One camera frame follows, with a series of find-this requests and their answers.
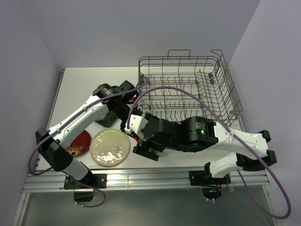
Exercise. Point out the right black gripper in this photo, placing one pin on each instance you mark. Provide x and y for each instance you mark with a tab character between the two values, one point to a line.
145	151

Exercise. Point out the orange bowl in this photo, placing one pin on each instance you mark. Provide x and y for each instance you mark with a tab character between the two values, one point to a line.
147	148

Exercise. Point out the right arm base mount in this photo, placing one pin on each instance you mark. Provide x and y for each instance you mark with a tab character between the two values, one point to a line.
213	189

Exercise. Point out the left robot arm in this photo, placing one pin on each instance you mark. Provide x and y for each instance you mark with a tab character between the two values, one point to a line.
52	143

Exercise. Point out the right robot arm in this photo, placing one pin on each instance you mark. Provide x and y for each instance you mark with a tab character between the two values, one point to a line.
246	151

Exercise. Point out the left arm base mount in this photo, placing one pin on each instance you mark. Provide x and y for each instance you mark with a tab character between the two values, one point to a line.
87	188

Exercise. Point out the red floral small plate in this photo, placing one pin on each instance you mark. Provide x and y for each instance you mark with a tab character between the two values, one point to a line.
80	145

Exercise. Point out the black square floral plate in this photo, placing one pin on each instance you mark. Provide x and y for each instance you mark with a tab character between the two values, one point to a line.
107	120

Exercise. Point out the cream green round plate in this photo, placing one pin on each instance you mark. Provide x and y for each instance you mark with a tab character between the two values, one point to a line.
109	147

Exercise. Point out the grey wire dish rack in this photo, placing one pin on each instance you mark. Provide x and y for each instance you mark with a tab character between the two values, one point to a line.
184	84

